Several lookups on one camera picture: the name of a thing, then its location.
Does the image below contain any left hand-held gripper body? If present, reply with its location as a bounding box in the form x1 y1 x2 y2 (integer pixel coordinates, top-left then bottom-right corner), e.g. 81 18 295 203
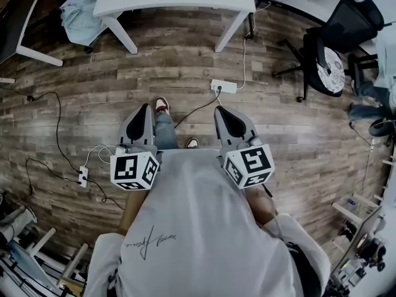
110 136 160 191

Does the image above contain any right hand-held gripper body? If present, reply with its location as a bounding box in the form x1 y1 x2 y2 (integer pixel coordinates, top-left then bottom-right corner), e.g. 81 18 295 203
218 133 275 191

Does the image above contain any person's left forearm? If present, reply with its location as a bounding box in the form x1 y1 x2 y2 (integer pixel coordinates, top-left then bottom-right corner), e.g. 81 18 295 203
119 189 148 238

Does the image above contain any person's right forearm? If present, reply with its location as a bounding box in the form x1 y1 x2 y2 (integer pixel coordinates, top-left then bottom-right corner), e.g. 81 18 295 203
246 186 281 228

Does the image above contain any person's blue jeans leg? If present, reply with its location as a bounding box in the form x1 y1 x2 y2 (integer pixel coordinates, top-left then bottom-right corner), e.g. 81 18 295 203
153 111 179 150

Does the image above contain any long white power strip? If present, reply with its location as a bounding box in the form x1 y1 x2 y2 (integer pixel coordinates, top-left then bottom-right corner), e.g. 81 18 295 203
210 79 238 94

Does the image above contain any small white power strip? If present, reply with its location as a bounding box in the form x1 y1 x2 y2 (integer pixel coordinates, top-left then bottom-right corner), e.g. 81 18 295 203
78 165 89 187

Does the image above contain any person's white t-shirt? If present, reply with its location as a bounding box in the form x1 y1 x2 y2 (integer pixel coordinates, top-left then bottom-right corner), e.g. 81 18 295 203
85 148 332 297

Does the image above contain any black high-back office chair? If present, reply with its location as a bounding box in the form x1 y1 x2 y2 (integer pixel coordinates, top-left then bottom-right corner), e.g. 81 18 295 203
46 0 95 54

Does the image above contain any light wooden shelf rack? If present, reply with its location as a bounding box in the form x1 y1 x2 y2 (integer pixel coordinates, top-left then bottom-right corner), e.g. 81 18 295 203
330 153 396 290

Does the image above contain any patterned round seat cushion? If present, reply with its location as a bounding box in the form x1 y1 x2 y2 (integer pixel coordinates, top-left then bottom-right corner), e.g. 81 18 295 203
322 46 346 98

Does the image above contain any white wooden rack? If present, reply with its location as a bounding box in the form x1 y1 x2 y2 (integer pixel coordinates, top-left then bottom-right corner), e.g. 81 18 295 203
26 226 90 290

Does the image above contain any light blue cloth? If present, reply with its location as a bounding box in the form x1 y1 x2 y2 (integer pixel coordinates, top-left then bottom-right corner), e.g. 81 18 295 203
59 0 108 48

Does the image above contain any black mesh office chair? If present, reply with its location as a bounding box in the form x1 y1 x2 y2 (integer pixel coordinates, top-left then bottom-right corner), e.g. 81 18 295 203
272 0 386 102

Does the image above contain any white cable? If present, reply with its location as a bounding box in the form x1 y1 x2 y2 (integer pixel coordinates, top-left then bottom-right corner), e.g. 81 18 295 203
235 0 273 90
84 144 123 170

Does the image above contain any thin grey cable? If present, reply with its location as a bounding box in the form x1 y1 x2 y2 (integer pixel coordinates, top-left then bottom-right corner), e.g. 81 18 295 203
262 184 284 238

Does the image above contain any black cable with adapter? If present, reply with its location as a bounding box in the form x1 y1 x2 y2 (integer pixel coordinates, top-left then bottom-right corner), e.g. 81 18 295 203
0 85 82 174

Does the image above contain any black bag strap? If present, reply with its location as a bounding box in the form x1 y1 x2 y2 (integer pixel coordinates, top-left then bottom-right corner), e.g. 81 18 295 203
289 243 322 297

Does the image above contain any dark desk with white frame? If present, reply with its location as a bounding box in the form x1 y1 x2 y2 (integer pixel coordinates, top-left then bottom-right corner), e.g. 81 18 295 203
0 0 64 67

